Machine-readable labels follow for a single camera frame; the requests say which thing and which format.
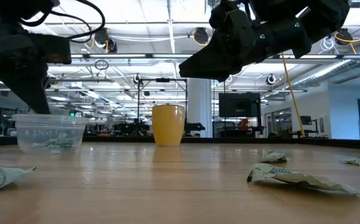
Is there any yellow ceramic mug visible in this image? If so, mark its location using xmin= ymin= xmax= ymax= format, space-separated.
xmin=151 ymin=104 xmax=186 ymax=147

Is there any black monitor on stand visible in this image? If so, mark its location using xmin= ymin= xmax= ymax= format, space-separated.
xmin=218 ymin=92 xmax=262 ymax=138

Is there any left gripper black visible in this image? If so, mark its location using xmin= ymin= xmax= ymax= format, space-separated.
xmin=0 ymin=33 xmax=51 ymax=115

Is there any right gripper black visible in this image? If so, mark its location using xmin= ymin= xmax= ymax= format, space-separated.
xmin=178 ymin=19 xmax=313 ymax=83

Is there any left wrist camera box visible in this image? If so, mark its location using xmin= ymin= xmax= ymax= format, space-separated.
xmin=41 ymin=34 xmax=72 ymax=65

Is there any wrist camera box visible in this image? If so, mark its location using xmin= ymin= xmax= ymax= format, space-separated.
xmin=41 ymin=34 xmax=72 ymax=65
xmin=209 ymin=1 xmax=251 ymax=32

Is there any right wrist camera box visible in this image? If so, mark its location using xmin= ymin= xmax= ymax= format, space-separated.
xmin=209 ymin=1 xmax=251 ymax=32

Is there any clear plastic round container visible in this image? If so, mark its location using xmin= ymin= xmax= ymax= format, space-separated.
xmin=11 ymin=113 xmax=90 ymax=156

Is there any yellow hose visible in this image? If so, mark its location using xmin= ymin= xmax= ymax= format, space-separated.
xmin=280 ymin=52 xmax=306 ymax=137

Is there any left wrist camera black cable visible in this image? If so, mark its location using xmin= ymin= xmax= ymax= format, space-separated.
xmin=19 ymin=0 xmax=107 ymax=44

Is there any black background station frame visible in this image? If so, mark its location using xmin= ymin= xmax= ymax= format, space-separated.
xmin=136 ymin=77 xmax=189 ymax=138

